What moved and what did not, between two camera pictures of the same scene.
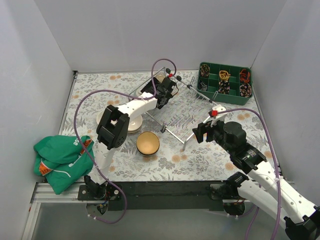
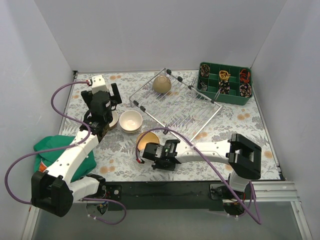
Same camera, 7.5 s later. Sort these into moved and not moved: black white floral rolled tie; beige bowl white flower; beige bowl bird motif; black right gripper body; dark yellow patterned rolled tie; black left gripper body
Moved: black left gripper body; black right gripper body
Not moved: beige bowl bird motif; beige bowl white flower; dark yellow patterned rolled tie; black white floral rolled tie
